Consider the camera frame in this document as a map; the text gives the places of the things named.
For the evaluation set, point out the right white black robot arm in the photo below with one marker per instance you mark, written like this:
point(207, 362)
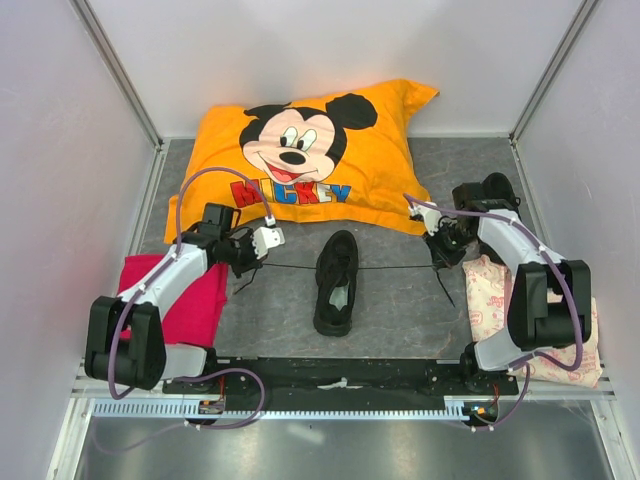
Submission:
point(549, 313)

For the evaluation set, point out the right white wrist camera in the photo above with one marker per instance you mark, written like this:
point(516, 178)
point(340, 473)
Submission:
point(428, 214)

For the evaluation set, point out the black sneaker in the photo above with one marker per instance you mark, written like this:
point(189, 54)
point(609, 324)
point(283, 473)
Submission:
point(322, 293)
point(497, 186)

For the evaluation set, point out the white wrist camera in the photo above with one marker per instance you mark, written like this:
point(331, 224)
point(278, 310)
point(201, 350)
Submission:
point(428, 214)
point(266, 238)

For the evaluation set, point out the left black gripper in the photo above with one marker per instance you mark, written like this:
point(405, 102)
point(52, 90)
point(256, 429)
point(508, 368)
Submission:
point(252, 262)

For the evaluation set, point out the orange Mickey Mouse pillow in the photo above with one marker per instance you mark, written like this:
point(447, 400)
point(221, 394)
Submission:
point(344, 156)

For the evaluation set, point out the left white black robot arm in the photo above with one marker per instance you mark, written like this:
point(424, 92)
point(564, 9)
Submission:
point(125, 343)

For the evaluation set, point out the folded magenta cloth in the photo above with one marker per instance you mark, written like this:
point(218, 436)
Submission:
point(194, 317)

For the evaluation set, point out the grey slotted cable duct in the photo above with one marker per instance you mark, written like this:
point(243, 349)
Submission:
point(184, 409)

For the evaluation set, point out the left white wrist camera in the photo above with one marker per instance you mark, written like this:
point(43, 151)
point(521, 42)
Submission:
point(266, 238)

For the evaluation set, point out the cream pink printed garment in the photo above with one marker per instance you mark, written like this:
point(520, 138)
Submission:
point(488, 292)

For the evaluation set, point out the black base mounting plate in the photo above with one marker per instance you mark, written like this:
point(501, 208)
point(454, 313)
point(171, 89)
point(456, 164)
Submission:
point(350, 383)

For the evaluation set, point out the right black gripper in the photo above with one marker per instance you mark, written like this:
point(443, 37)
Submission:
point(440, 257)

